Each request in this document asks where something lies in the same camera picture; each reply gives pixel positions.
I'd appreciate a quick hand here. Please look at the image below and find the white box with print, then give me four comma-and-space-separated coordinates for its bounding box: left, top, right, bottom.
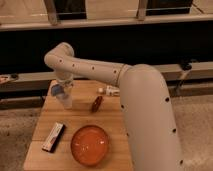
106, 86, 120, 96

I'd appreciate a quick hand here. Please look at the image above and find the small flat carton box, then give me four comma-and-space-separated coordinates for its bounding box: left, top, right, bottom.
42, 122, 65, 153

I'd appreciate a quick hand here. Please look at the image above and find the wooden table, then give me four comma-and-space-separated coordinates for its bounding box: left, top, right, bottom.
23, 80, 133, 171

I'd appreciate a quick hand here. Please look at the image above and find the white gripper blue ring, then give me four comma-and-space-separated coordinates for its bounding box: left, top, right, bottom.
51, 83, 73, 109

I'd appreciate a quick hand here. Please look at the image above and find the dark red small bottle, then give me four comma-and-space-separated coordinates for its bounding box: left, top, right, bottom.
91, 96, 103, 112

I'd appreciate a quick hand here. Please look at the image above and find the small white cube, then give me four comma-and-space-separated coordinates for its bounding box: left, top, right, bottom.
98, 88, 104, 93

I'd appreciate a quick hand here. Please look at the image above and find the orange ceramic bowl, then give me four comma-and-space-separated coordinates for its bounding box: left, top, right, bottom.
70, 125, 109, 167

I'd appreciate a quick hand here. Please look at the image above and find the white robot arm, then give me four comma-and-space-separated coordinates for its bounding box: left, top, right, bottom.
44, 42, 184, 171

